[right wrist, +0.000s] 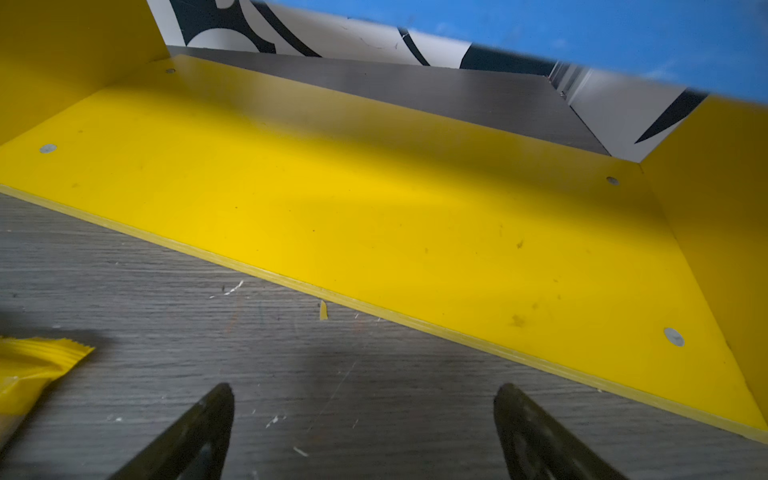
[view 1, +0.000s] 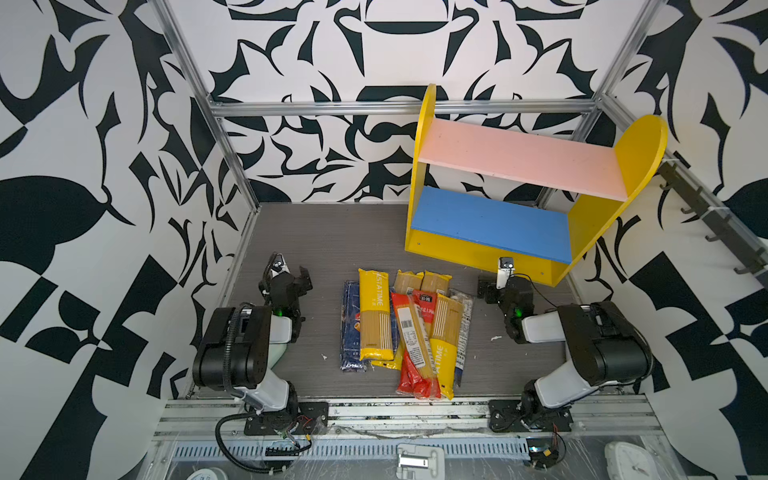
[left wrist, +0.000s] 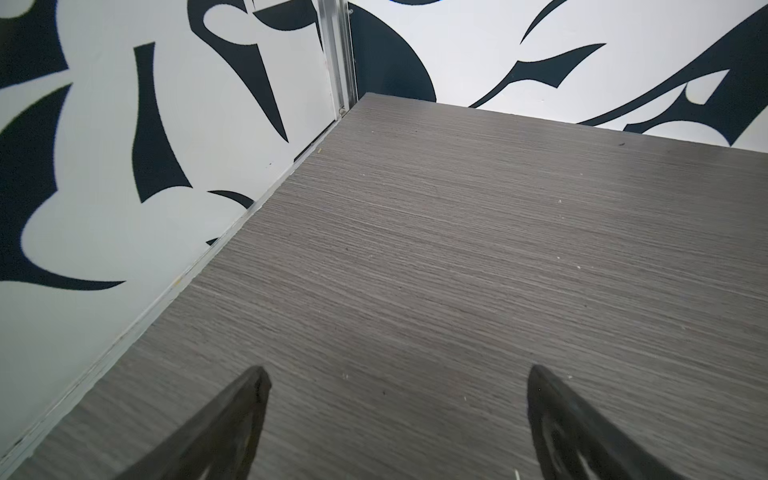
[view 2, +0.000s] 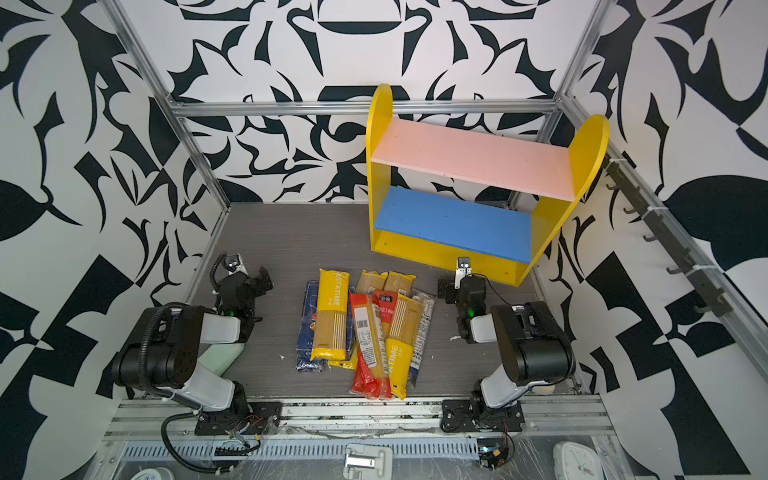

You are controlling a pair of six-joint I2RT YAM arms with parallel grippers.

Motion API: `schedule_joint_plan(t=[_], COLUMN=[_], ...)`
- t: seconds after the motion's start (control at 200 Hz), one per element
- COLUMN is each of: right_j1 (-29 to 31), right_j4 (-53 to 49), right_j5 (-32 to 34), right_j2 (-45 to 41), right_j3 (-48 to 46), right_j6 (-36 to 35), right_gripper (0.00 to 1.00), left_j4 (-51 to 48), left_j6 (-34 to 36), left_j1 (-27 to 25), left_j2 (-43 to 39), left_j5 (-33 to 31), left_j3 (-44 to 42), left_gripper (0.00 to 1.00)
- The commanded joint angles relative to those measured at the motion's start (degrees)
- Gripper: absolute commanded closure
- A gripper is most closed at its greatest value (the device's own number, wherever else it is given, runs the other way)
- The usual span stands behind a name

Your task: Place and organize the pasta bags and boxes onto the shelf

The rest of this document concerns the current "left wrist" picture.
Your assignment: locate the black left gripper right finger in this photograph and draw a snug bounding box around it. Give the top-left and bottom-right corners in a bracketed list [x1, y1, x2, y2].
[527, 364, 682, 479]

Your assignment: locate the aluminium cage frame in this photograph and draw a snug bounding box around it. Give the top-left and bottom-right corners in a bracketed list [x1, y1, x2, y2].
[315, 0, 359, 119]

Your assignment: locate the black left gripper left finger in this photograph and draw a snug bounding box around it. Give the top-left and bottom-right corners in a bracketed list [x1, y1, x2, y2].
[117, 366, 271, 479]

